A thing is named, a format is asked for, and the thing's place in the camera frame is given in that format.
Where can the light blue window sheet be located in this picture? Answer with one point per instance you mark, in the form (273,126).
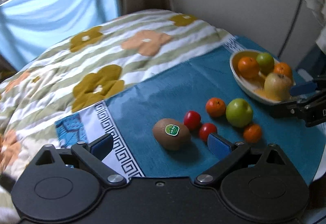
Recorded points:
(30,27)

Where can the floral striped duvet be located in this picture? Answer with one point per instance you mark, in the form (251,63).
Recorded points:
(89,67)

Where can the blue patterned cloth mat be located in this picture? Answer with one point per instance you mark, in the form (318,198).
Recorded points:
(130,116)

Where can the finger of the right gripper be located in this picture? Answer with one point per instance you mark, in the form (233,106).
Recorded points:
(311,112)
(308,87)

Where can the large orange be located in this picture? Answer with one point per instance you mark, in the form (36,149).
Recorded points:
(284,69)
(248,67)

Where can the small mandarin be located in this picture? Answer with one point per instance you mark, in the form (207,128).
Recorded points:
(252,133)
(215,107)

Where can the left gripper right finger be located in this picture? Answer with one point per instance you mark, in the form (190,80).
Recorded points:
(231,157)

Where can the green apple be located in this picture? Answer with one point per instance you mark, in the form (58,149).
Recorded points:
(266,62)
(239,113)

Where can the red tomato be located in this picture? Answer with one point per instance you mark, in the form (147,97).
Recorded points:
(205,130)
(192,120)

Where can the brownish wrinkled apple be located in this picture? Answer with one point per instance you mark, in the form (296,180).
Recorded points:
(277,87)

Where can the brown kiwi with sticker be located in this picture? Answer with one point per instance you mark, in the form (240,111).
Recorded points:
(171,134)

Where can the cream yellow fruit bowl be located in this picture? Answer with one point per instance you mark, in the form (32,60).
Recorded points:
(252,87)

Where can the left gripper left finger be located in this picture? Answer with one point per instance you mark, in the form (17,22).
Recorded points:
(90,155)

